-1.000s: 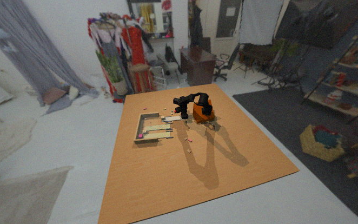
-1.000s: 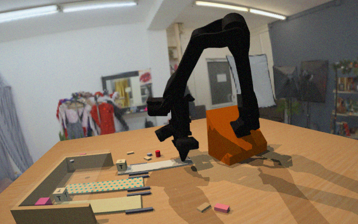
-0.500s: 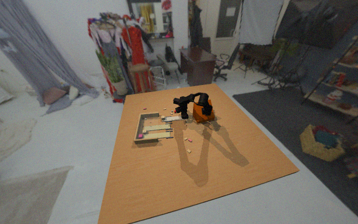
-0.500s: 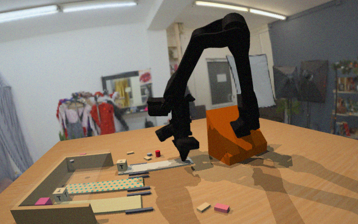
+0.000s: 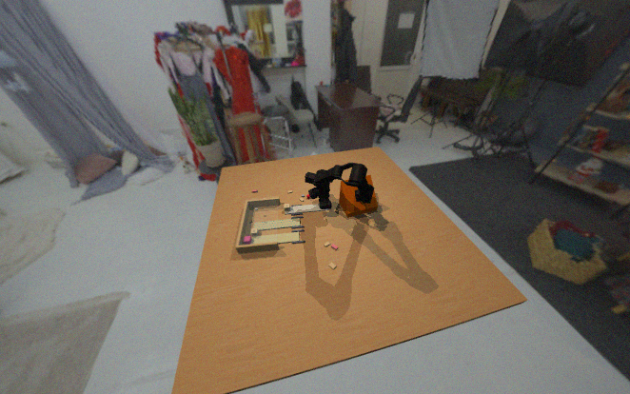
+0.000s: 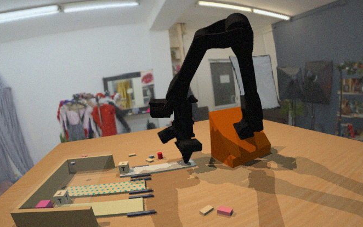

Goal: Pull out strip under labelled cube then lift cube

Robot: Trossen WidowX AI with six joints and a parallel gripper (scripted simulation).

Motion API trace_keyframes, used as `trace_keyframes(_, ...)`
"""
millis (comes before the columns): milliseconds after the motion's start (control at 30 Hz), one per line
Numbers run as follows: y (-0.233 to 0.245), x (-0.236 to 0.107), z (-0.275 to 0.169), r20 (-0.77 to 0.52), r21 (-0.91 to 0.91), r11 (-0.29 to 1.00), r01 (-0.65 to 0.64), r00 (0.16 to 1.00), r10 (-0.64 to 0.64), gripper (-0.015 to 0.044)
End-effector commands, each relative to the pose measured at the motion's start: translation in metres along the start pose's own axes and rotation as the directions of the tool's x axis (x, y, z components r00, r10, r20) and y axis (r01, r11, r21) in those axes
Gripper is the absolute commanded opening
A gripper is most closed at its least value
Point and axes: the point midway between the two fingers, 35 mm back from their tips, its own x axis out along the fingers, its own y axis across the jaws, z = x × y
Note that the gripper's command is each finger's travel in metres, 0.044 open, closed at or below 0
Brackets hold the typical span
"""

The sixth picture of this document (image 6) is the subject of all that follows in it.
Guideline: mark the red cylinder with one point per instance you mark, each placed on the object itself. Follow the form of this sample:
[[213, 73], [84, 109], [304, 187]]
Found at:
[[159, 154]]

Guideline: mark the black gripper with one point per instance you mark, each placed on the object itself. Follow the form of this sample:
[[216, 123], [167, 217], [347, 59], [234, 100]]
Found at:
[[185, 143]]

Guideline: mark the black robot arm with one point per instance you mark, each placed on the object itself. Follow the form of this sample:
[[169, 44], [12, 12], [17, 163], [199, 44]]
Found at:
[[235, 31]]

